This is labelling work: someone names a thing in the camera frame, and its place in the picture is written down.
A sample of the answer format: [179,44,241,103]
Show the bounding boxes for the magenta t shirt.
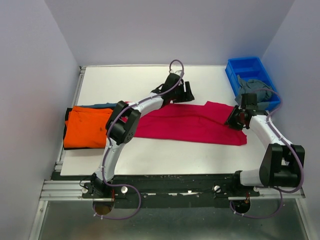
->
[134,101,247,146]

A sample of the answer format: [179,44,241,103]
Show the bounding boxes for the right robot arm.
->
[225,93,305,196]

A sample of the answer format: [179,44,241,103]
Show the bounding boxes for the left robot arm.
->
[90,70,195,198]

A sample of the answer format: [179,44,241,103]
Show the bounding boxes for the grey crumpled t shirt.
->
[235,75,272,104]

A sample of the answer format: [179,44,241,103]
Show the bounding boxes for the blue plastic bin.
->
[225,56,281,111]

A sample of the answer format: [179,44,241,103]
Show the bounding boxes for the teal folded t shirt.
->
[81,102,117,109]

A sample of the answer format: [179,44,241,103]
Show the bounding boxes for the orange folded t shirt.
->
[64,106,113,150]

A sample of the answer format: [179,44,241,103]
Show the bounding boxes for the black folded t shirt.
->
[62,107,73,150]

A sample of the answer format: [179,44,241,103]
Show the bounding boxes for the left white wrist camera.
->
[169,70,184,76]

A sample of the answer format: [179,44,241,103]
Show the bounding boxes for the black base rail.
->
[51,172,260,209]

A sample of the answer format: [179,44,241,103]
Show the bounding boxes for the aluminium frame profile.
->
[39,180,112,202]

